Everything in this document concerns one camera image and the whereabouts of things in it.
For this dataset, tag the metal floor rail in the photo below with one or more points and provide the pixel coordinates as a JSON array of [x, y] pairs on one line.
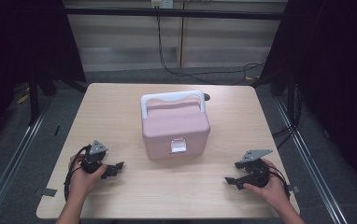
[[313, 168], [11, 168]]

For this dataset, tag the person's left hand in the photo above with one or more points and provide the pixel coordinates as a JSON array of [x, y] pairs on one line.
[[81, 186]]

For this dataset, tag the person's right hand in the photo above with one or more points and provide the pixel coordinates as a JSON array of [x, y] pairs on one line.
[[273, 193]]

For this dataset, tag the black metal stand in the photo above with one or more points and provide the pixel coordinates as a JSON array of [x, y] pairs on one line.
[[34, 99]]

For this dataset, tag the black horizontal bar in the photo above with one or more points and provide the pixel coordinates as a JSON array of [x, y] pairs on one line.
[[173, 13]]

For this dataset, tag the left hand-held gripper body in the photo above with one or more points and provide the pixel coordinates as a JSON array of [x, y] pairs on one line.
[[92, 161]]

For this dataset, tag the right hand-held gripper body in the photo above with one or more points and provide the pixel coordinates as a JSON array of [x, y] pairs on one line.
[[256, 174]]

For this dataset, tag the pink storage box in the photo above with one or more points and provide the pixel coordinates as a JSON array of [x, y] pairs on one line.
[[175, 130]]

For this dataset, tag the dark round table grommet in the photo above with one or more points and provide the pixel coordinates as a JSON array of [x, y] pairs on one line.
[[207, 97]]

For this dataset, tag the grey tape piece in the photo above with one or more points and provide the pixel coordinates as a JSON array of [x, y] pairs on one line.
[[49, 192], [294, 188]]

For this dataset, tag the white wall socket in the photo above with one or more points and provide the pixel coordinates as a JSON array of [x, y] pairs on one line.
[[162, 3]]

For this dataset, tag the yellow floor tape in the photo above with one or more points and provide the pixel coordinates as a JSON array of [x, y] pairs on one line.
[[22, 99]]

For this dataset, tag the black curtain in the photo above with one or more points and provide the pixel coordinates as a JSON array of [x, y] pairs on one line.
[[332, 62], [21, 40]]

